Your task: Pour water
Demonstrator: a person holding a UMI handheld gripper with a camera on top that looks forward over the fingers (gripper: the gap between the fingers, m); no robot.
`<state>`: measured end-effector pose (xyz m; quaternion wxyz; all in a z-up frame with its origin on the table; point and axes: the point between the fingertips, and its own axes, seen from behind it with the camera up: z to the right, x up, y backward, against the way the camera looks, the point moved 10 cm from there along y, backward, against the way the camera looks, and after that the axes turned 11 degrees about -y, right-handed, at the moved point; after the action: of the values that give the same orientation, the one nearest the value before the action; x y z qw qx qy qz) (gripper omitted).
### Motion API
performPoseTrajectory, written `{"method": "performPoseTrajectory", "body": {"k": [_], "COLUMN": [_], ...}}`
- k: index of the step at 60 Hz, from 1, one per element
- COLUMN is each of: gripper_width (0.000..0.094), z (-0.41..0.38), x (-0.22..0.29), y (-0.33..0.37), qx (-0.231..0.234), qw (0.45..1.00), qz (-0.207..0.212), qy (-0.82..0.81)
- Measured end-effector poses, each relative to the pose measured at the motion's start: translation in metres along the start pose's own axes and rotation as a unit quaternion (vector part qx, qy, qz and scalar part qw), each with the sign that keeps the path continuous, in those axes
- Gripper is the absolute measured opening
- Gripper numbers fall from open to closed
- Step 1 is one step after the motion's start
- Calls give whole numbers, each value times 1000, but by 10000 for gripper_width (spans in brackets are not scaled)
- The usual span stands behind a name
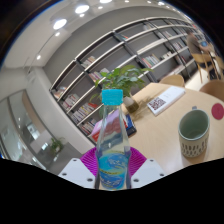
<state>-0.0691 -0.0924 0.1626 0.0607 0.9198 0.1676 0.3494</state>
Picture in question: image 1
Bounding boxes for red book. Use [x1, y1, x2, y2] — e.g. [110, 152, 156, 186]
[89, 118, 134, 143]

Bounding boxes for round ceiling lights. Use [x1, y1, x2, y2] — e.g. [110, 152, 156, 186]
[34, 0, 168, 63]

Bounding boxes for grey wall shelf unit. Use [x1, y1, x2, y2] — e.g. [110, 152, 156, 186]
[49, 16, 209, 148]

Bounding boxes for small green potted plant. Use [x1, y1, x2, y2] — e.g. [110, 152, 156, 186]
[49, 136, 66, 154]

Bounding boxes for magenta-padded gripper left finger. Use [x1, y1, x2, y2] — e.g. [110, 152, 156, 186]
[58, 147, 100, 190]

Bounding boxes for green potted plant glass vase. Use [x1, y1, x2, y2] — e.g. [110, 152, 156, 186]
[89, 64, 154, 114]

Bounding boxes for pale green ceramic mug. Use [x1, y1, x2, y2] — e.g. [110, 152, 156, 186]
[177, 105, 212, 159]

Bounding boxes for white booklet with square code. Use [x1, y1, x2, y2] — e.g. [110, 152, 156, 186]
[146, 85, 186, 117]

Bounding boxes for clear bottle with teal cap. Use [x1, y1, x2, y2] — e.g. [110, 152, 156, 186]
[94, 88, 132, 191]

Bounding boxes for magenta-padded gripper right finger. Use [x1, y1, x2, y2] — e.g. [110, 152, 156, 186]
[128, 147, 166, 190]

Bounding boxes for pink book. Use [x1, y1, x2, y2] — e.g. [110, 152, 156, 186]
[90, 111, 129, 136]

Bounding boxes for light wooden chair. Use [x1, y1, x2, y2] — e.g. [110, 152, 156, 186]
[159, 73, 185, 88]
[199, 79, 224, 103]
[191, 49, 218, 84]

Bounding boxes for dark blue book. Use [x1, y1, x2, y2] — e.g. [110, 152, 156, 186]
[123, 113, 138, 138]

